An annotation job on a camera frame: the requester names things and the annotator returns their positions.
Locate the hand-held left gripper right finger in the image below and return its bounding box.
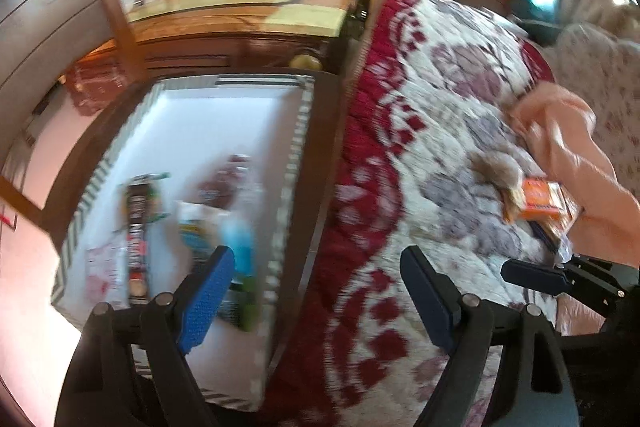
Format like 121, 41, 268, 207
400, 245, 583, 427

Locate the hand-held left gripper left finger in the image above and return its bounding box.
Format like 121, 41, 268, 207
52, 245, 236, 427

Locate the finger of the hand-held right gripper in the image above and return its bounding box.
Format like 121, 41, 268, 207
500, 258, 626, 304
570, 253, 640, 282

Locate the small green snack packet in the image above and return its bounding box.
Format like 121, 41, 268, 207
217, 274, 263, 333

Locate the beige cracker packet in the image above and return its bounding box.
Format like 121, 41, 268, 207
530, 194, 583, 253

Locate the white and blue snack packet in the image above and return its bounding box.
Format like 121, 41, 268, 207
175, 199, 258, 280

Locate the orange cracker packet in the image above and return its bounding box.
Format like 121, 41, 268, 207
520, 177, 566, 220

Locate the dark snack bar packet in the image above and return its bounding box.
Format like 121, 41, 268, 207
122, 174, 173, 308

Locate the silver white snack packet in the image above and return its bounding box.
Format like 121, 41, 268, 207
85, 232, 128, 308

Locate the clear brown snack packet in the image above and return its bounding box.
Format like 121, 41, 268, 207
197, 154, 263, 212

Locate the white box with striped rim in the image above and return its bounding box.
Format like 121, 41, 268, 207
50, 74, 317, 410

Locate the pink blanket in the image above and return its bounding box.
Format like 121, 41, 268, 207
510, 82, 640, 338

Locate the red and white floral quilt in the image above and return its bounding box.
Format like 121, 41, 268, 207
260, 0, 576, 427

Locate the red patterned bag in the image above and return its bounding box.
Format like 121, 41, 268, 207
65, 59, 131, 112

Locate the yellow round object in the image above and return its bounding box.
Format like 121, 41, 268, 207
289, 53, 323, 71

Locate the wooden desk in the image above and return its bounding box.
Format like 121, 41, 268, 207
65, 0, 363, 72

